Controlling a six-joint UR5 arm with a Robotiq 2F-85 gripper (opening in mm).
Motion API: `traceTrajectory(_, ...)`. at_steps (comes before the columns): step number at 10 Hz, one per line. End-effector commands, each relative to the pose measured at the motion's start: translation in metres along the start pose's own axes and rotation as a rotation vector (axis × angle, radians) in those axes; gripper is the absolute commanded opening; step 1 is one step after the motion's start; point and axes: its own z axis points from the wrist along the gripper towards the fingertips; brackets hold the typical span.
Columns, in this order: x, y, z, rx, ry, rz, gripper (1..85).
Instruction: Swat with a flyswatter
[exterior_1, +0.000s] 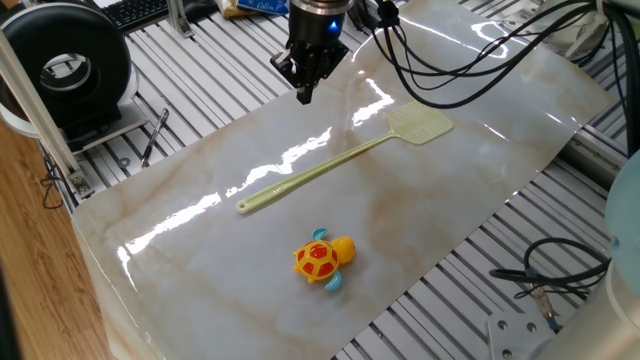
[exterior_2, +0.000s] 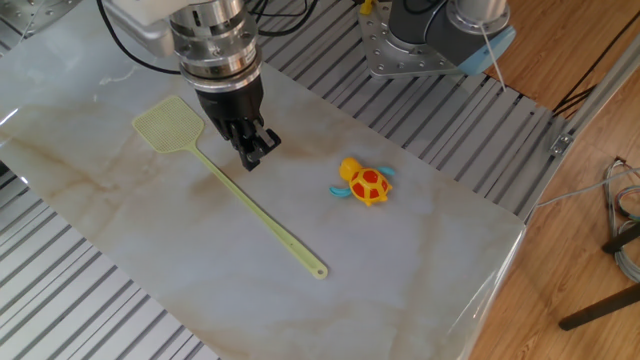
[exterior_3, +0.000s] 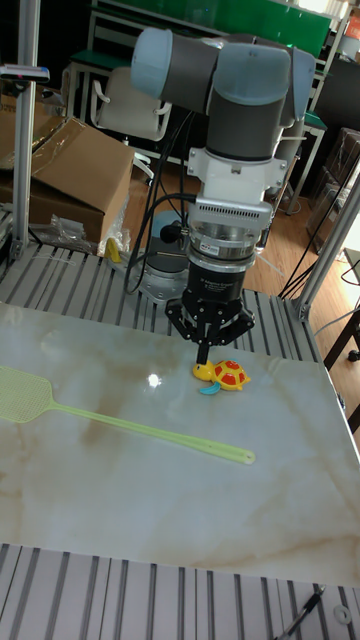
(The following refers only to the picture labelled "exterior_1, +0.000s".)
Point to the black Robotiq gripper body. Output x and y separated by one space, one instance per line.
315 25

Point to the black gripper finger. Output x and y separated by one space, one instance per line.
287 62
322 65

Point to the pale green plastic flyswatter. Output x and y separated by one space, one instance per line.
320 172

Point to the grey UR5 arm blue caps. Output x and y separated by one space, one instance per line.
625 225

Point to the blue white packet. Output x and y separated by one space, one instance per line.
262 6

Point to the black computer mouse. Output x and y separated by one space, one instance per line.
200 9

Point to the short aluminium profile upright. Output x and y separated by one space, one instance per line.
179 17

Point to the black pen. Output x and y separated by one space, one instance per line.
154 137

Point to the black computer keyboard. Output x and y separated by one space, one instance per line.
132 12

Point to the glossy marble pattern mat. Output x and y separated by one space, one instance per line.
400 215

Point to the small metal washer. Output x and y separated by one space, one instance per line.
124 163

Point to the yellow toy turtle red shell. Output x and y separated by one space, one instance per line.
320 259

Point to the aluminium frame post with bracket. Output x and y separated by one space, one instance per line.
35 105

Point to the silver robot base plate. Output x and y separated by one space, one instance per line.
515 335

